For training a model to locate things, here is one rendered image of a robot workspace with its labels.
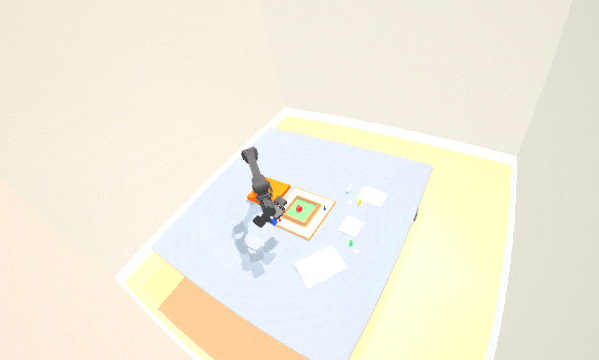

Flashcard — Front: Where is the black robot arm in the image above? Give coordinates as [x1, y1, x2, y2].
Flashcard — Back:
[241, 146, 285, 221]

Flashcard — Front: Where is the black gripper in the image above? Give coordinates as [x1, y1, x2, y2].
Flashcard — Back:
[253, 196, 287, 228]

